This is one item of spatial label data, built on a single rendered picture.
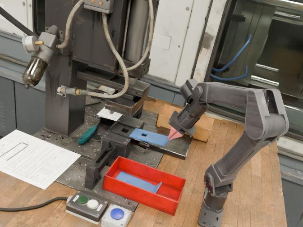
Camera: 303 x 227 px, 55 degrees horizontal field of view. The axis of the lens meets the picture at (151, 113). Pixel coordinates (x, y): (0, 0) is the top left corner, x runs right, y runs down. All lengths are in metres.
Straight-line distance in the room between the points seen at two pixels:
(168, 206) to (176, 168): 0.24
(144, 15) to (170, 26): 0.68
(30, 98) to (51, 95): 1.10
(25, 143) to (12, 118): 1.32
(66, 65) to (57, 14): 0.17
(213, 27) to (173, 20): 0.22
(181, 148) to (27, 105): 1.41
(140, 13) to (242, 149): 0.51
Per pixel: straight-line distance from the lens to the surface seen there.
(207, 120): 1.43
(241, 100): 0.83
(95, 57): 1.02
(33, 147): 1.18
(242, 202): 1.12
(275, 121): 0.79
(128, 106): 0.98
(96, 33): 1.00
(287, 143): 1.69
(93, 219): 0.90
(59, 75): 1.12
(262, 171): 1.31
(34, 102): 2.27
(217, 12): 1.51
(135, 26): 0.97
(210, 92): 0.92
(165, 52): 1.66
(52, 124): 1.24
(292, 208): 1.95
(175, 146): 1.23
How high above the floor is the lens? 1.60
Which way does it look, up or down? 28 degrees down
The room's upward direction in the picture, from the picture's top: 11 degrees clockwise
